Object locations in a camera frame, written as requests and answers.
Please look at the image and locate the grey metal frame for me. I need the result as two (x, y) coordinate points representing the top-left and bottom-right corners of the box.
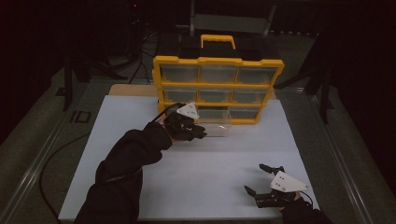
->
(189, 0), (277, 39)

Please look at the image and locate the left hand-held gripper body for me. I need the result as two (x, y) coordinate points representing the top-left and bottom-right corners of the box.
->
(163, 102), (205, 142)

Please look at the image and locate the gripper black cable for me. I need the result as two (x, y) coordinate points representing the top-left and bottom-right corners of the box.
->
(298, 189), (314, 207)
(151, 102), (185, 124)

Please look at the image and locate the black metal stand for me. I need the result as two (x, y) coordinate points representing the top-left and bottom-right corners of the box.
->
(274, 34), (335, 125)
(60, 50), (129, 112)

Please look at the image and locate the person's left hand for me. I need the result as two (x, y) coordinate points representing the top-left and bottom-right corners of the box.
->
(160, 119), (185, 143)

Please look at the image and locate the grid of clear drawers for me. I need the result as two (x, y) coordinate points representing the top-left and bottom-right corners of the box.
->
(160, 64), (277, 120)

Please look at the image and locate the clear plastic drawer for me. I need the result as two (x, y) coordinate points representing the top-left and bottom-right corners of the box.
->
(196, 106), (233, 138)

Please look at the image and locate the aluminium floor rail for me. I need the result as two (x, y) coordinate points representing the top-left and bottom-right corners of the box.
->
(0, 90), (92, 224)
(306, 92), (379, 224)

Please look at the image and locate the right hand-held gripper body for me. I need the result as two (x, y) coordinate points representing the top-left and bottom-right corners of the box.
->
(255, 170), (312, 209)

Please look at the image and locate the person's right hand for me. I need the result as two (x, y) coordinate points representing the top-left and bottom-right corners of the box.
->
(278, 195), (313, 217)

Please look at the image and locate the white table sheet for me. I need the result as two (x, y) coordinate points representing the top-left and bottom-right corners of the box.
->
(58, 94), (320, 221)

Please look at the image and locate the black floor cable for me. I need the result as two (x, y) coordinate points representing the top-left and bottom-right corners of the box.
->
(38, 132), (92, 220)

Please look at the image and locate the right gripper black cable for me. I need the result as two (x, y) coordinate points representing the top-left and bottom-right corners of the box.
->
(298, 189), (314, 207)

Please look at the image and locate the yellow black organizer cabinet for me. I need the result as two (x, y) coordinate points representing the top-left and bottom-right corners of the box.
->
(151, 33), (285, 126)

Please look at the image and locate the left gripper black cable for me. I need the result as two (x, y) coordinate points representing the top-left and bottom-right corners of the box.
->
(151, 102), (185, 124)

